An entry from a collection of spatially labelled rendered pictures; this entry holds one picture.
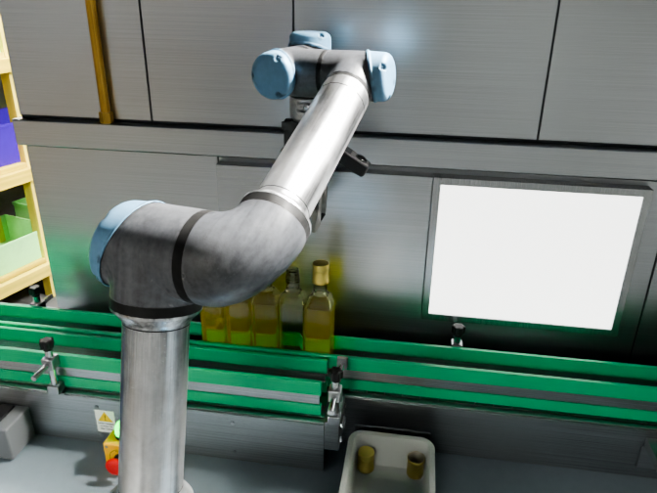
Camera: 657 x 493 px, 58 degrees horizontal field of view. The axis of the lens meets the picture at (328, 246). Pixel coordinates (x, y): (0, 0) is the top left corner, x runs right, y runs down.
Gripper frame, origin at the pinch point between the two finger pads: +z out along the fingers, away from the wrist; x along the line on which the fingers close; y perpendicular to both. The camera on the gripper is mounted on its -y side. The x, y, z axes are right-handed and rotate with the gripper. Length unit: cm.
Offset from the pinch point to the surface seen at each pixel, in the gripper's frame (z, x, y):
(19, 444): 48, 22, 61
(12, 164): 45, -157, 191
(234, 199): 1.0, -11.9, 21.8
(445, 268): 14.1, -13.0, -25.7
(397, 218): 3.0, -12.5, -14.5
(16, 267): 99, -147, 193
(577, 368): 31, -4, -55
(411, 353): 31.2, -3.9, -19.8
